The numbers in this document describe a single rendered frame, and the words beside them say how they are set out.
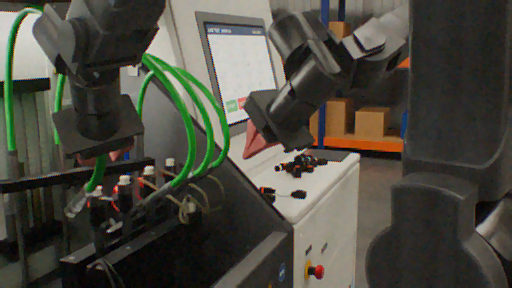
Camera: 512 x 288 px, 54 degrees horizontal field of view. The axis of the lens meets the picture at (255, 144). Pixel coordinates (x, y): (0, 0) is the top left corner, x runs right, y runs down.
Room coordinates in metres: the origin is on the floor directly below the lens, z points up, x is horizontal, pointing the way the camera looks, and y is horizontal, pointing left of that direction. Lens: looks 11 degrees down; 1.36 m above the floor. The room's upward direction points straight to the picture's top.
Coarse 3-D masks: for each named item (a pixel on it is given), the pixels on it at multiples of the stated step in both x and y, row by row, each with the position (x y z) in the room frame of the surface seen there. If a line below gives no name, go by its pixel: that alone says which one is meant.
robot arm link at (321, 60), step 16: (304, 48) 0.67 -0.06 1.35; (320, 48) 0.66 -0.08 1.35; (304, 64) 0.65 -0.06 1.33; (320, 64) 0.64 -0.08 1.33; (336, 64) 0.65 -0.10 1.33; (304, 80) 0.65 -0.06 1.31; (320, 80) 0.64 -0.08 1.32; (336, 80) 0.64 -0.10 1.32; (304, 96) 0.65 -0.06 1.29; (320, 96) 0.65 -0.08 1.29
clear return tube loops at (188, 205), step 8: (176, 160) 1.10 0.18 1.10; (192, 168) 1.09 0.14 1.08; (176, 176) 1.03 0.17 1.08; (208, 176) 1.07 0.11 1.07; (152, 184) 0.96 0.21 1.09; (192, 184) 1.01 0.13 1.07; (176, 200) 0.94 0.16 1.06; (184, 200) 1.06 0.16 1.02; (192, 200) 1.08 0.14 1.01; (224, 200) 1.07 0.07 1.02; (184, 208) 0.93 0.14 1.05; (192, 208) 1.09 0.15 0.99; (200, 208) 1.07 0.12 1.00; (208, 208) 1.00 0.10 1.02; (216, 208) 1.07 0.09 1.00; (184, 216) 0.93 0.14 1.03
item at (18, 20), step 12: (24, 12) 0.84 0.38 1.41; (36, 12) 0.80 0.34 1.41; (12, 24) 0.88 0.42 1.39; (12, 36) 0.89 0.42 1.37; (12, 48) 0.91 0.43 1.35; (12, 60) 0.92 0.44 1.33; (12, 72) 0.93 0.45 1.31; (12, 84) 0.93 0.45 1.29; (12, 96) 0.94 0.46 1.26; (12, 108) 0.94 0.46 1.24; (12, 120) 0.94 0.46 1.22; (12, 132) 0.94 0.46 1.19; (12, 144) 0.94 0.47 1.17; (96, 168) 0.68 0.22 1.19; (96, 180) 0.68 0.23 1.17
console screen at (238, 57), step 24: (216, 24) 1.43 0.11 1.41; (240, 24) 1.57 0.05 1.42; (264, 24) 1.76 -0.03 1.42; (216, 48) 1.39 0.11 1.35; (240, 48) 1.53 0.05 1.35; (264, 48) 1.70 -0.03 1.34; (216, 72) 1.36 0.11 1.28; (240, 72) 1.49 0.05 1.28; (264, 72) 1.65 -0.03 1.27; (216, 96) 1.33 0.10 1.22; (240, 96) 1.45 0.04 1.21; (240, 120) 1.41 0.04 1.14
